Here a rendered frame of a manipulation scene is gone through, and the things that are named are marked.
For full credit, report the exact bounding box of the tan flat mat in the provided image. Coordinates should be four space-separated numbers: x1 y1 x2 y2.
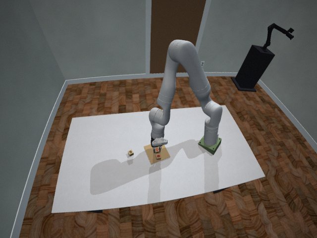
144 144 170 164

